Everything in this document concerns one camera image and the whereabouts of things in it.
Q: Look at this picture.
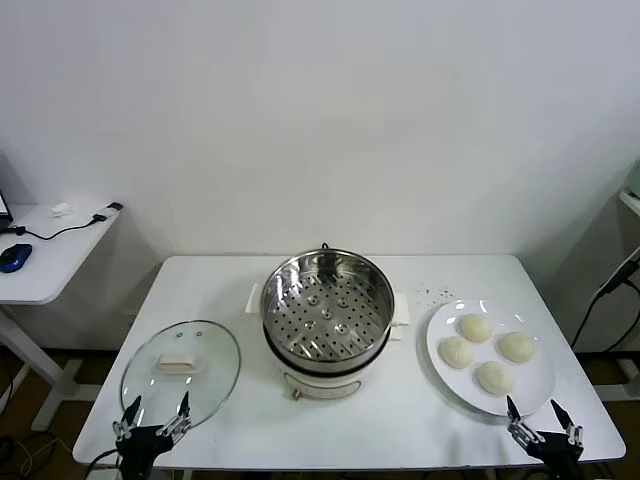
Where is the blue computer mouse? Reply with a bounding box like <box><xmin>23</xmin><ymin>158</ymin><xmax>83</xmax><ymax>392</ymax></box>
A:
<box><xmin>0</xmin><ymin>243</ymin><xmax>33</xmax><ymax>274</ymax></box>

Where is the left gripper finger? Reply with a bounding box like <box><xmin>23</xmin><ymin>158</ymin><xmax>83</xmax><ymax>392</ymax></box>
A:
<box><xmin>111</xmin><ymin>396</ymin><xmax>143</xmax><ymax>444</ymax></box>
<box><xmin>158</xmin><ymin>390</ymin><xmax>194</xmax><ymax>445</ymax></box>

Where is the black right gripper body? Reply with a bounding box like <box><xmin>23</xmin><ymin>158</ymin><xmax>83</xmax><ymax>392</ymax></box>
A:
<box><xmin>522</xmin><ymin>434</ymin><xmax>585</xmax><ymax>480</ymax></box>

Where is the white shelf board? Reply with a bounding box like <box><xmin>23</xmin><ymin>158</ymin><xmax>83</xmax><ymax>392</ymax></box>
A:
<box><xmin>618</xmin><ymin>190</ymin><xmax>640</xmax><ymax>219</ymax></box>

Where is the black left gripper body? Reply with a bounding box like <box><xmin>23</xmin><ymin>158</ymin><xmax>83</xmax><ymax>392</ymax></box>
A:
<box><xmin>115</xmin><ymin>426</ymin><xmax>175</xmax><ymax>480</ymax></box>

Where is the black cable with adapter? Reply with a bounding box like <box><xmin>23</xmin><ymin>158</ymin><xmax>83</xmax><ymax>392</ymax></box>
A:
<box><xmin>0</xmin><ymin>201</ymin><xmax>125</xmax><ymax>241</ymax></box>

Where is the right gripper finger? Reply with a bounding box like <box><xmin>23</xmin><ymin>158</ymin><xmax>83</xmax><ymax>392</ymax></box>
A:
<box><xmin>549</xmin><ymin>398</ymin><xmax>585</xmax><ymax>449</ymax></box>
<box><xmin>505</xmin><ymin>394</ymin><xmax>539</xmax><ymax>447</ymax></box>

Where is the white side table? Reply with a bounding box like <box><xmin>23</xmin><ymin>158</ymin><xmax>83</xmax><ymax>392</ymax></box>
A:
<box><xmin>0</xmin><ymin>202</ymin><xmax>126</xmax><ymax>432</ymax></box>

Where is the white steamed baozi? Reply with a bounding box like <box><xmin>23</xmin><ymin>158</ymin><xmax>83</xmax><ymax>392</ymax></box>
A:
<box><xmin>459</xmin><ymin>314</ymin><xmax>494</xmax><ymax>344</ymax></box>
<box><xmin>494</xmin><ymin>331</ymin><xmax>537</xmax><ymax>364</ymax></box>
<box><xmin>473</xmin><ymin>360</ymin><xmax>515</xmax><ymax>397</ymax></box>
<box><xmin>438</xmin><ymin>336</ymin><xmax>475</xmax><ymax>370</ymax></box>

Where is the white floor cable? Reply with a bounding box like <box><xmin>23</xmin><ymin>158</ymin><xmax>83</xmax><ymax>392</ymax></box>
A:
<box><xmin>18</xmin><ymin>433</ymin><xmax>76</xmax><ymax>474</ymax></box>

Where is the white stand base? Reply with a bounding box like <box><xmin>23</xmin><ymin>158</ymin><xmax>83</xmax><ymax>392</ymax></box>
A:
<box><xmin>615</xmin><ymin>357</ymin><xmax>640</xmax><ymax>401</ymax></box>

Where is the black laptop screen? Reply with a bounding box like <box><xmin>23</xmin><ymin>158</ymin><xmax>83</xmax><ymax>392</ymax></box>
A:
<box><xmin>0</xmin><ymin>191</ymin><xmax>15</xmax><ymax>232</ymax></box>

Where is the cream electric cooking pot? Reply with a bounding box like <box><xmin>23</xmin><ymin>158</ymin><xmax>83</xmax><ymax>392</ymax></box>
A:
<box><xmin>244</xmin><ymin>283</ymin><xmax>412</xmax><ymax>403</ymax></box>

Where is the glass lid with cream handle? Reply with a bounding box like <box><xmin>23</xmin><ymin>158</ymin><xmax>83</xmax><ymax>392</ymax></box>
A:
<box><xmin>118</xmin><ymin>319</ymin><xmax>242</xmax><ymax>435</ymax></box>

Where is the perforated steel steamer basket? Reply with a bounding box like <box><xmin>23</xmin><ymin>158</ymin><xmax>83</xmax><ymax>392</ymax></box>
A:
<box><xmin>259</xmin><ymin>252</ymin><xmax>395</xmax><ymax>375</ymax></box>

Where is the black hanging power cable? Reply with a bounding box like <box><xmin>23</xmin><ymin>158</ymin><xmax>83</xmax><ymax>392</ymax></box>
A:
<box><xmin>571</xmin><ymin>243</ymin><xmax>640</xmax><ymax>351</ymax></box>

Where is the white round plate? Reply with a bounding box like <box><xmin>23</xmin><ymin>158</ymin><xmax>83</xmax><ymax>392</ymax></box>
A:
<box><xmin>425</xmin><ymin>298</ymin><xmax>557</xmax><ymax>418</ymax></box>

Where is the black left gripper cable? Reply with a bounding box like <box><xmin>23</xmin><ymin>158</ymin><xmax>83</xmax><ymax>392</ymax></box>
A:
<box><xmin>85</xmin><ymin>448</ymin><xmax>120</xmax><ymax>480</ymax></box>

